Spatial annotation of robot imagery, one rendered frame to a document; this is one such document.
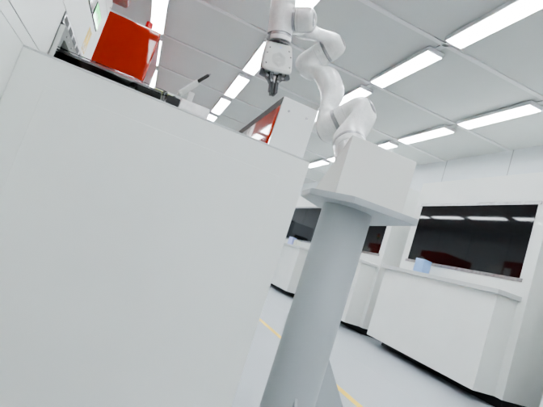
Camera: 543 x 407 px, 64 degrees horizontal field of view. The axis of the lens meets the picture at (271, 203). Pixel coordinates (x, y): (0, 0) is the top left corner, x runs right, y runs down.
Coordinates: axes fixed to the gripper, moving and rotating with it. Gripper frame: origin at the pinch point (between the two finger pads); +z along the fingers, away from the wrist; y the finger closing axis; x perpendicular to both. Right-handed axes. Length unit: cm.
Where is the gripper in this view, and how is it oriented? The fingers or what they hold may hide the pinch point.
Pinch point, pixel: (272, 89)
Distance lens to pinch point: 151.4
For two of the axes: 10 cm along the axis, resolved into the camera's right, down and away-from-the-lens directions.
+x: -3.0, 0.2, 9.5
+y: 9.5, 1.3, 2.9
